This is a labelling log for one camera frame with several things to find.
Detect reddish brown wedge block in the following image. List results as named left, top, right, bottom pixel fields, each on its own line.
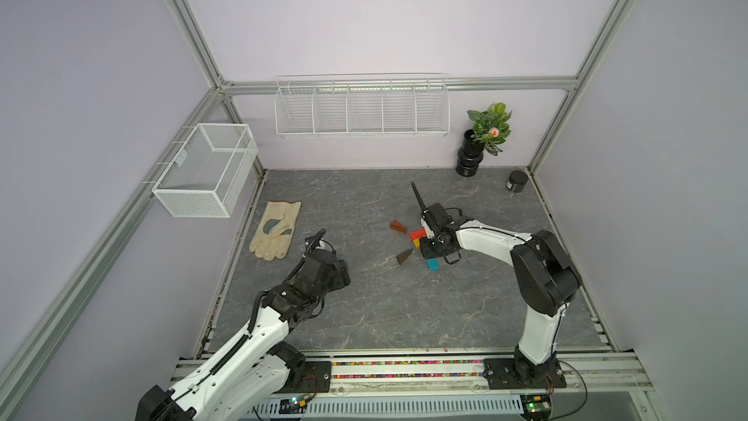
left=390, top=220, right=408, bottom=234

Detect dark brown wedge block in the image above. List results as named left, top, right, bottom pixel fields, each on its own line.
left=395, top=249, right=414, bottom=265

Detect yellow work glove green patches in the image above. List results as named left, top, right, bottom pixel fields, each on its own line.
left=249, top=201, right=302, bottom=261

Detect red rectangular block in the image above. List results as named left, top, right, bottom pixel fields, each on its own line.
left=409, top=229, right=428, bottom=241

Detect small black cylinder can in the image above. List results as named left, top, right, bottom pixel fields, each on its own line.
left=506, top=170, right=530, bottom=193

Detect long white wire basket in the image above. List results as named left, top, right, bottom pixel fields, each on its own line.
left=275, top=73, right=451, bottom=138

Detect potted green plant black vase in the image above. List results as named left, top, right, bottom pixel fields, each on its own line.
left=455, top=103, right=512, bottom=177

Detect white vented cable duct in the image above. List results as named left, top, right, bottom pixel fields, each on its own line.
left=247, top=395, right=525, bottom=420

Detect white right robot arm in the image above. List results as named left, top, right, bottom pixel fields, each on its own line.
left=411, top=184, right=584, bottom=390

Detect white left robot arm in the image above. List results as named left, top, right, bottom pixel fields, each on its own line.
left=136, top=229, right=351, bottom=420

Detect square white wire basket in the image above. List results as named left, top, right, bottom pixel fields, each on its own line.
left=151, top=123, right=258, bottom=218

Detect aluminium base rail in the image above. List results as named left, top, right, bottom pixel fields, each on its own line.
left=157, top=348, right=656, bottom=405

